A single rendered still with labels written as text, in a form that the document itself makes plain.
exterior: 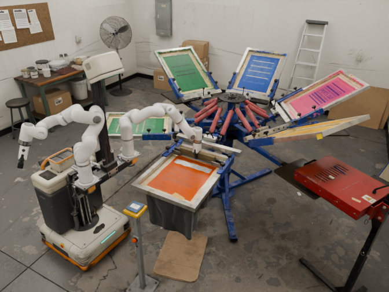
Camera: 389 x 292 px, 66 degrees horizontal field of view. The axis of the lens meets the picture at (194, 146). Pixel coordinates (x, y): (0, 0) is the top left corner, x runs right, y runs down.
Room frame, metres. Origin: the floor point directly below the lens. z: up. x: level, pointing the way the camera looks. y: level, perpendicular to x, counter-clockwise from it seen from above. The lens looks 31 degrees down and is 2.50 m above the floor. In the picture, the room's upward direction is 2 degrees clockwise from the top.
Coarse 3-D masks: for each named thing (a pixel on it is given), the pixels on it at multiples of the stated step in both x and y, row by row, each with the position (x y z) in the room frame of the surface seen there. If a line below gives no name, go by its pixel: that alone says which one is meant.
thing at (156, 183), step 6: (180, 156) 2.38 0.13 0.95; (174, 162) 2.28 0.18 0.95; (192, 162) 2.29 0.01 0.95; (168, 168) 2.19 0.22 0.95; (186, 168) 2.20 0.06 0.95; (162, 174) 2.09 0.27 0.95; (156, 180) 2.00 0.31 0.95; (150, 186) 1.92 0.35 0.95; (156, 186) 1.93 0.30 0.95; (162, 186) 1.93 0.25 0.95; (168, 186) 1.93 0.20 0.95
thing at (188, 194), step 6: (198, 162) 2.29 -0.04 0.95; (192, 168) 2.20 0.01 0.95; (210, 168) 2.21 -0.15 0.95; (204, 174) 2.11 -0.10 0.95; (210, 174) 2.11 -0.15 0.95; (204, 180) 2.03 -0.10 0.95; (174, 186) 1.93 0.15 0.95; (198, 186) 1.94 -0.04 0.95; (168, 192) 1.85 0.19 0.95; (174, 192) 1.85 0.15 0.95; (180, 192) 1.86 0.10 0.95; (186, 192) 1.86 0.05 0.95; (192, 192) 1.86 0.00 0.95; (186, 198) 1.79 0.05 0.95; (192, 198) 1.79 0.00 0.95
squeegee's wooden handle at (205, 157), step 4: (180, 148) 2.37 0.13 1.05; (184, 148) 2.36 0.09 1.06; (188, 148) 2.36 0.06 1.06; (184, 152) 2.36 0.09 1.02; (188, 152) 2.34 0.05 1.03; (192, 152) 2.32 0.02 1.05; (200, 152) 2.30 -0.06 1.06; (192, 156) 2.32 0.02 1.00; (200, 156) 2.28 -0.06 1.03; (204, 156) 2.26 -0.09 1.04; (208, 156) 2.25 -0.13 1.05; (212, 156) 2.24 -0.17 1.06; (204, 160) 2.26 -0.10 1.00; (208, 160) 2.25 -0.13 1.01; (212, 160) 2.23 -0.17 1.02
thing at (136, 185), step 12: (168, 156) 2.35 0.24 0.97; (216, 156) 2.37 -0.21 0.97; (156, 168) 2.16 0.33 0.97; (144, 180) 2.00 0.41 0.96; (216, 180) 2.00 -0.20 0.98; (144, 192) 1.83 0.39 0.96; (156, 192) 1.80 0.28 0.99; (204, 192) 1.82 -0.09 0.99; (180, 204) 1.69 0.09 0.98; (192, 204) 1.68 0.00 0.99
